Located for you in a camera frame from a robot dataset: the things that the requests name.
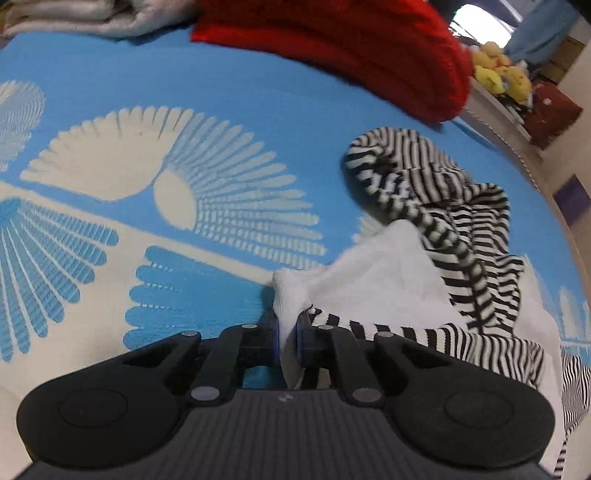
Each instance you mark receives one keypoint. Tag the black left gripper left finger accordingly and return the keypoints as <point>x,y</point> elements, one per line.
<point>122,409</point>

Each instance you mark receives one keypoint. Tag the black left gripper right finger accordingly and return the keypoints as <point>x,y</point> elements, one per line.
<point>447,409</point>

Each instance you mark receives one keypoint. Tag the black white striped garment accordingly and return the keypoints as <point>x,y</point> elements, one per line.
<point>432,264</point>

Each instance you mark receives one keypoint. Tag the blue white patterned bedsheet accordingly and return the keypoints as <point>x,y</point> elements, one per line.
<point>156,187</point>

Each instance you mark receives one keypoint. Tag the yellow plush toys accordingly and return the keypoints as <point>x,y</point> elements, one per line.
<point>499,75</point>

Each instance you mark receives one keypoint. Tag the red folded blanket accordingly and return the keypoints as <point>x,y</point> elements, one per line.
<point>401,51</point>

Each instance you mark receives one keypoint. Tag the cream folded quilt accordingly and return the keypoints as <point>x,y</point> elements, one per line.
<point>106,18</point>

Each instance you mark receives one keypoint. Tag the blue curtain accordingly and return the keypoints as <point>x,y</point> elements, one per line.
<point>541,31</point>

